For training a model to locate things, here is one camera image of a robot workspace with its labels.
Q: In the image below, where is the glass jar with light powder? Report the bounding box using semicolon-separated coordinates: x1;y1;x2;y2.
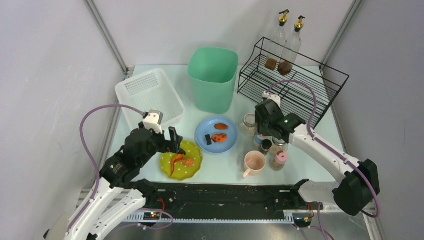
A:
239;113;256;137

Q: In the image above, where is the glass oil bottle gold cap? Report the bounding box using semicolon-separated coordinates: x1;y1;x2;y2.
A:
277;15;305;76

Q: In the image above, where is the spice shaker white lid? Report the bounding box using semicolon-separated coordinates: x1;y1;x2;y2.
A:
253;135;270;148

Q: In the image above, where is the large glass jar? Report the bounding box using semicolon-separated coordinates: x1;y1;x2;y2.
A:
269;137;288;155

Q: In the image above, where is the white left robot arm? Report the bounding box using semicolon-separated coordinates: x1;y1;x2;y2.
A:
43;123;183;240

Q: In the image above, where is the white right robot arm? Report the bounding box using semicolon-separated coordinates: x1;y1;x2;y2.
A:
255;99;380;216

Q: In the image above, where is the black sea cucumber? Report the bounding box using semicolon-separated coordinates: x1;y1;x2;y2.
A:
178;148;187;156

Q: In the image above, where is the orange chicken wing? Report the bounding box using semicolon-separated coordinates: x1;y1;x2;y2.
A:
170;154;186;176

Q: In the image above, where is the small black cap spice bottle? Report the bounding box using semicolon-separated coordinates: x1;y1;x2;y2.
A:
258;139;273;156

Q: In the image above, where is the orange fried nugget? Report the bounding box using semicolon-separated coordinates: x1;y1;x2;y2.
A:
182;158;195;168

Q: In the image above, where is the black white sushi roll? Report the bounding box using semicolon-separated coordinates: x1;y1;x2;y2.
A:
204;134;212;146

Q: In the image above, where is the blue plate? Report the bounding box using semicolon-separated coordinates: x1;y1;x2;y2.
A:
194;116;238;154

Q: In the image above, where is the green polka dot plate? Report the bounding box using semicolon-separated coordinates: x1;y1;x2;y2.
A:
159;140;203;181

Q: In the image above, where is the pink mug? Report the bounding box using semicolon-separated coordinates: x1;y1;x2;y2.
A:
242;150;266;179

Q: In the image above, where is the small orange chicken piece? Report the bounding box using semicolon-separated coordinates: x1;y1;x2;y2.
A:
214;123;229;130

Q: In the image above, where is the orange grilled chicken piece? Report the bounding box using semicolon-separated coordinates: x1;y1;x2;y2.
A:
211;133;228;143

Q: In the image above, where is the pink lid spice jar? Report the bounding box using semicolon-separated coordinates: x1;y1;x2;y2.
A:
269;150;289;171

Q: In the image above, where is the white perforated plastic basket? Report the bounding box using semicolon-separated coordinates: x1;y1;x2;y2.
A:
115;68;185;128

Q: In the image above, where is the green plastic bin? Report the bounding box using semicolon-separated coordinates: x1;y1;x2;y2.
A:
187;46;239;114

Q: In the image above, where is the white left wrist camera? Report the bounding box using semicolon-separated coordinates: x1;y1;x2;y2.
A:
142;110;164;135

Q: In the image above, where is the black wire rack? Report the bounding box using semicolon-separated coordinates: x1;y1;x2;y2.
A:
237;37;350;128

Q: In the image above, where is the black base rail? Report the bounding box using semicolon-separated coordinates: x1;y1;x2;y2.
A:
125;181;319;229

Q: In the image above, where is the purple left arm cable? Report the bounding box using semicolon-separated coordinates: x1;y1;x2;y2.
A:
66;103;146;233

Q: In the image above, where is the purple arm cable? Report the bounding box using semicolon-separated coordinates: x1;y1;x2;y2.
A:
264;79;381;240
66;103;146;233

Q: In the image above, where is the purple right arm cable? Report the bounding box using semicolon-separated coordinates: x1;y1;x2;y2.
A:
264;79;381;240

